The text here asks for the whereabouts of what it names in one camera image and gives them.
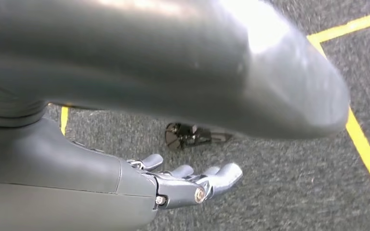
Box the black robot foot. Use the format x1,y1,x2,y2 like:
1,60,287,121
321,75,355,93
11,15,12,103
165,122,234,152

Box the yellow tape square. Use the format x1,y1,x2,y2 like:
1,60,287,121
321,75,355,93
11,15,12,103
60,105,70,137
306,9,370,206

